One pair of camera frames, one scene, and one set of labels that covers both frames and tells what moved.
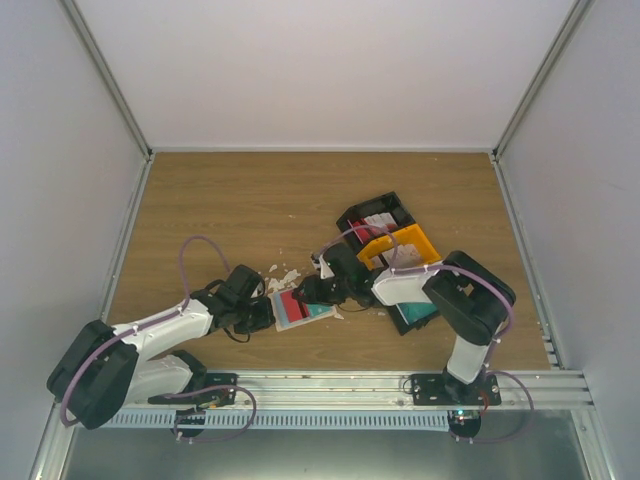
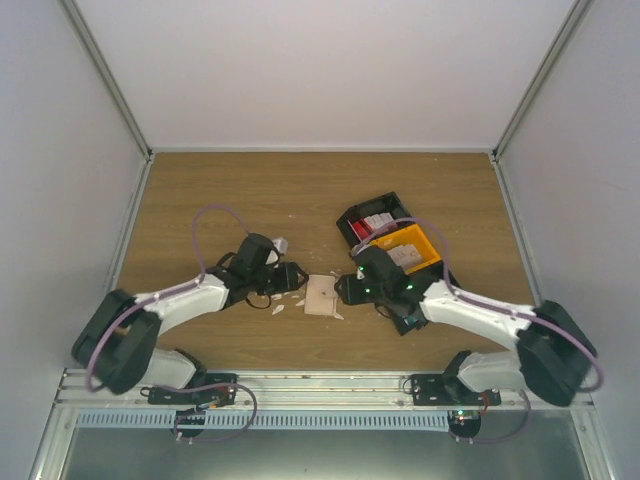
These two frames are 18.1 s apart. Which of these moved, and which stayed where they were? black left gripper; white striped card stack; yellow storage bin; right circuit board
Moved: black left gripper
Stayed: right circuit board; white striped card stack; yellow storage bin
